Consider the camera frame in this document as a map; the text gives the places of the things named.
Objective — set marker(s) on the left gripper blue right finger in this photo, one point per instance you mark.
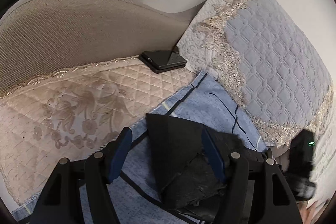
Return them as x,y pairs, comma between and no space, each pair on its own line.
213,155

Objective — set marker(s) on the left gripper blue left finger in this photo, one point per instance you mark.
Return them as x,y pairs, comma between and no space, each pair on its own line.
116,154

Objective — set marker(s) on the black garment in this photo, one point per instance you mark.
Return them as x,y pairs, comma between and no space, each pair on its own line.
184,179

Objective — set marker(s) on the blue checked bed sheet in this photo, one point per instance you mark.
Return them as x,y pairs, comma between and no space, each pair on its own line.
204,101

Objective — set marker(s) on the beige floral quilted bedspread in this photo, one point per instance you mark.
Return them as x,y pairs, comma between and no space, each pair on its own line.
72,114

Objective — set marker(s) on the black smartphone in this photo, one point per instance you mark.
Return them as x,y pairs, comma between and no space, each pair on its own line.
162,60

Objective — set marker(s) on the blue quilted lace pillow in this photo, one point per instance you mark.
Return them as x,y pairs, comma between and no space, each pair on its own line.
271,69

